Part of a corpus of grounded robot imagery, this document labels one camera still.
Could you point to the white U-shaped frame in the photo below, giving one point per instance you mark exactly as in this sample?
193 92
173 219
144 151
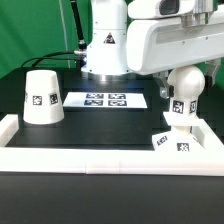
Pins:
51 160

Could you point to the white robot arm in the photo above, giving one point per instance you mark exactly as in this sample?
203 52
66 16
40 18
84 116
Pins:
106 54

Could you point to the white conical lamp shade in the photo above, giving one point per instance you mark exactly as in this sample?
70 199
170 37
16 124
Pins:
42 103

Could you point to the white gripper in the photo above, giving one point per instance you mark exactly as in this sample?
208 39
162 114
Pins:
166 34

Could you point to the white lamp base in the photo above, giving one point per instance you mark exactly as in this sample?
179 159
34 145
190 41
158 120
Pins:
179 138

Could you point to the white marker sheet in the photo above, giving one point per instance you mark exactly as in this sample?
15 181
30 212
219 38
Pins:
105 100

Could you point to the white lamp bulb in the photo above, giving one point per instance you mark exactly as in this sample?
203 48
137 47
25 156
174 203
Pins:
188 83

